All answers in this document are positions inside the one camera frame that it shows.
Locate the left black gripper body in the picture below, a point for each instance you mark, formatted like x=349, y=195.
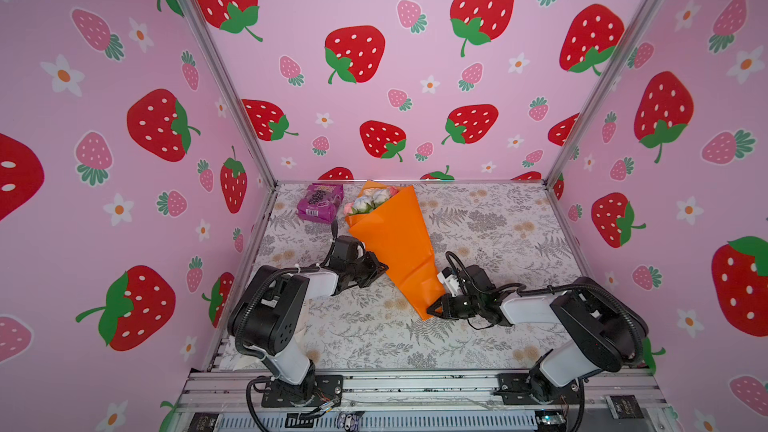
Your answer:
x=357, y=270

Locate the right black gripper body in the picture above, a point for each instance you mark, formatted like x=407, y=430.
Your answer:
x=462, y=305

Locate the orange wrapping paper sheet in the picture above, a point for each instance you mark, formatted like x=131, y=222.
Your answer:
x=396, y=232

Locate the pale fake flower stem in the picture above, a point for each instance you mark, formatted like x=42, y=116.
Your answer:
x=370, y=200

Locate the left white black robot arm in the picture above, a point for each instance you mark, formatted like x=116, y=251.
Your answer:
x=265, y=319

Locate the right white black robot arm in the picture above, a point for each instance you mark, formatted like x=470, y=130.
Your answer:
x=605, y=335

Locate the purple snack packet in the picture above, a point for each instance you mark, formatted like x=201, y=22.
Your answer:
x=320, y=203

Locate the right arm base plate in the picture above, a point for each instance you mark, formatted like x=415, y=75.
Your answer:
x=522, y=389

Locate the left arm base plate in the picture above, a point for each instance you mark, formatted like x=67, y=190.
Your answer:
x=313, y=392

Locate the aluminium frame rail base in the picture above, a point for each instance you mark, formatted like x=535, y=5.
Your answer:
x=417, y=400

